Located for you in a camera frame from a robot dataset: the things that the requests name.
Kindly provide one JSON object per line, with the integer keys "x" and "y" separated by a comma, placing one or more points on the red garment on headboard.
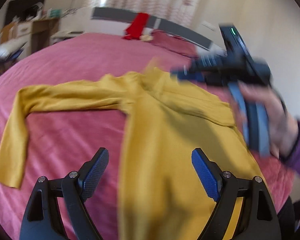
{"x": 134, "y": 31}

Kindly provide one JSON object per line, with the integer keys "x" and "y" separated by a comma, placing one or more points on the white bedside table left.
{"x": 64, "y": 35}

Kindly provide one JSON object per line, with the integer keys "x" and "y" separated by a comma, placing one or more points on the small beige plush toy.
{"x": 146, "y": 38}

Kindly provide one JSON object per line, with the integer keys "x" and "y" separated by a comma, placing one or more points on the mustard yellow sweater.
{"x": 161, "y": 196}

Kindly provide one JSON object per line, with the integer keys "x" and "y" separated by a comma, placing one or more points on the pink fleece bed blanket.
{"x": 60, "y": 142}

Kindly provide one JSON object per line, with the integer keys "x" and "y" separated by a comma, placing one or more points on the wooden desk with drawers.
{"x": 36, "y": 34}

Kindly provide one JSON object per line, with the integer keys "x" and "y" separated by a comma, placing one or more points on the right hand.
{"x": 283, "y": 127}

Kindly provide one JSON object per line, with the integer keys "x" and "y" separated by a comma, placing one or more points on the pink pillow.
{"x": 173, "y": 43}

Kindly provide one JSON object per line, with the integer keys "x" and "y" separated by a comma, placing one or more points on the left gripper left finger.
{"x": 42, "y": 218}

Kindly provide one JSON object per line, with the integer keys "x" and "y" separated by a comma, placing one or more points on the grey white bed headboard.
{"x": 115, "y": 21}

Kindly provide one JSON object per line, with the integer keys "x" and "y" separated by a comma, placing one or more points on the white grey cushion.
{"x": 11, "y": 47}

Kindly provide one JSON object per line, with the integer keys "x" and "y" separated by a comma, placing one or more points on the black monitor screen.
{"x": 22, "y": 9}

